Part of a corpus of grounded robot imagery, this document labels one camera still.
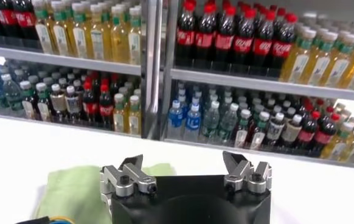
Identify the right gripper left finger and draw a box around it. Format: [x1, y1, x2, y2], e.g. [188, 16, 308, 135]
[99, 154, 158, 198]

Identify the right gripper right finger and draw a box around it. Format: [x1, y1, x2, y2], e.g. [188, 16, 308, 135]
[222, 151, 272, 195]

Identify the light green printed shirt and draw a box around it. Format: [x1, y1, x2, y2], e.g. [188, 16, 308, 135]
[35, 163, 178, 224]

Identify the blue label dark drink bottle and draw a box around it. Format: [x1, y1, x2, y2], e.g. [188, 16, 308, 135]
[64, 85, 82, 124]
[263, 111, 286, 147]

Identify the beige label dark drink bottle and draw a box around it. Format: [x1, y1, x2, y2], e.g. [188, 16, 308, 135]
[49, 83, 68, 122]
[279, 114, 304, 147]

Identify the blue label water bottle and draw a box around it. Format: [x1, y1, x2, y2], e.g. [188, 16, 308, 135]
[167, 99, 184, 140]
[184, 103, 203, 143]

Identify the red cap cola bottle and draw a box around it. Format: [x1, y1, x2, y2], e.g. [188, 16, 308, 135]
[268, 12, 299, 79]
[294, 110, 322, 150]
[0, 0, 19, 40]
[193, 2, 217, 71]
[212, 5, 237, 73]
[175, 1, 196, 68]
[250, 10, 276, 77]
[99, 84, 114, 130]
[12, 0, 40, 41]
[82, 82, 98, 127]
[231, 8, 256, 75]
[308, 113, 338, 158]

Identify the yellow blue wire bundle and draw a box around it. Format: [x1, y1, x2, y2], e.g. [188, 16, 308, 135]
[49, 215, 76, 224]

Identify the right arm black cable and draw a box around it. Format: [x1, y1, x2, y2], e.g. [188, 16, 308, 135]
[15, 215, 50, 224]

